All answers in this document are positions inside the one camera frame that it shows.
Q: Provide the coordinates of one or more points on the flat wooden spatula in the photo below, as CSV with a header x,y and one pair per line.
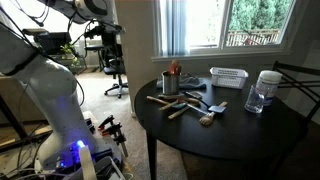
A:
x,y
173,97

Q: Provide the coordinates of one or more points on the thin wooden spoon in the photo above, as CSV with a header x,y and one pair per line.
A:
x,y
156,100

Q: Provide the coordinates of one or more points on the white plastic basket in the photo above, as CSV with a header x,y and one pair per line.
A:
x,y
230,81

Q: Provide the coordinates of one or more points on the black background desk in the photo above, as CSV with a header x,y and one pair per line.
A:
x,y
95,48

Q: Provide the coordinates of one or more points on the clear drinking glass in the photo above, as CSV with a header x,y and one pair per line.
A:
x,y
254,100

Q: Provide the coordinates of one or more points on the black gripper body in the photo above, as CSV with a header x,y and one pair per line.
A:
x,y
106,35

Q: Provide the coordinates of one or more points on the black metal chair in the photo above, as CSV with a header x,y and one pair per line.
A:
x,y
290,67

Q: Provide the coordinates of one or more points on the white plastic tube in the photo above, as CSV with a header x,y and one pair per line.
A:
x,y
87,163

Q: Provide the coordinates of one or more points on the red spatula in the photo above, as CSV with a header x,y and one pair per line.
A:
x,y
172,68

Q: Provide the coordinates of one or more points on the wooden deck railing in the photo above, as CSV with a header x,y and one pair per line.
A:
x,y
260,36

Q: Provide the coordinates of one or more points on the black stand leg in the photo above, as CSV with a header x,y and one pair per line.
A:
x,y
12,118

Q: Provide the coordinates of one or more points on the silver metal tin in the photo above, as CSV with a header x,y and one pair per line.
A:
x,y
170,85

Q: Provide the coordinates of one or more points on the black table leg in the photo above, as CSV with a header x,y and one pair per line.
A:
x,y
151,156

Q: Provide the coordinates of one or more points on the black office chair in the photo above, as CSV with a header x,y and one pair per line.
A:
x,y
115,70

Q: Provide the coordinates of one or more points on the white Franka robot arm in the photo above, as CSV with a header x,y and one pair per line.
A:
x,y
50,86

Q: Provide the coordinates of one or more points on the blue cloth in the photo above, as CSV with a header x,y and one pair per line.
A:
x,y
193,82

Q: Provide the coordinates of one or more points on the white wipes canister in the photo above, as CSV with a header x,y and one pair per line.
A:
x,y
271,83

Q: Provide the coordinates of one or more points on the red black bar clamp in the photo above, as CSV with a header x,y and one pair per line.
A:
x,y
116,131
106,121

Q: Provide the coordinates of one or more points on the green potted plant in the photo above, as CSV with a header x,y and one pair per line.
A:
x,y
68,51

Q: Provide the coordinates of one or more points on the white window frame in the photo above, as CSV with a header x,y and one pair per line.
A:
x,y
226,23

